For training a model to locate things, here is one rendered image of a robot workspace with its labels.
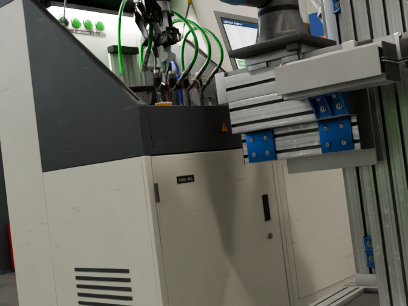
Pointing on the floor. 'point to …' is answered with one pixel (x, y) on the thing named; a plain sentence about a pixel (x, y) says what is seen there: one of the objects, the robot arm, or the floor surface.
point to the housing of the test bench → (23, 164)
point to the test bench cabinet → (112, 234)
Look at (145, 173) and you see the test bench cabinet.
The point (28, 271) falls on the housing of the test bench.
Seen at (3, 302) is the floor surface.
